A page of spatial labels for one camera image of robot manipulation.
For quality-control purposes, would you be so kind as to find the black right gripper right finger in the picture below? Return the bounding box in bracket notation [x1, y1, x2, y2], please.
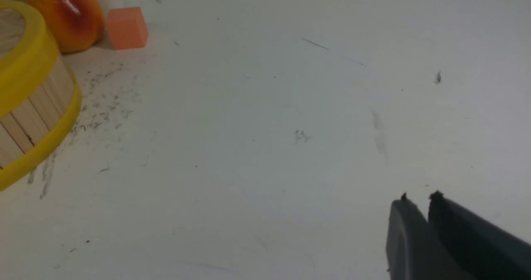
[428, 191, 531, 280]

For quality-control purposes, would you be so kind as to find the yellow bamboo steamer basket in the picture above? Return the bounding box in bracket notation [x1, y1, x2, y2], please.
[1, 0, 82, 190]

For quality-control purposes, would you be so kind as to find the orange red toy pear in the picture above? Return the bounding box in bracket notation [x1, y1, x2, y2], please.
[25, 0, 105, 54]

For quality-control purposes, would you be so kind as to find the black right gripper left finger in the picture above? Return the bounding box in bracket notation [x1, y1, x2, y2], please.
[386, 193, 473, 280]

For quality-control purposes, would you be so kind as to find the orange cube block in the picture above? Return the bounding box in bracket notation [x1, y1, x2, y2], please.
[105, 7, 149, 51]

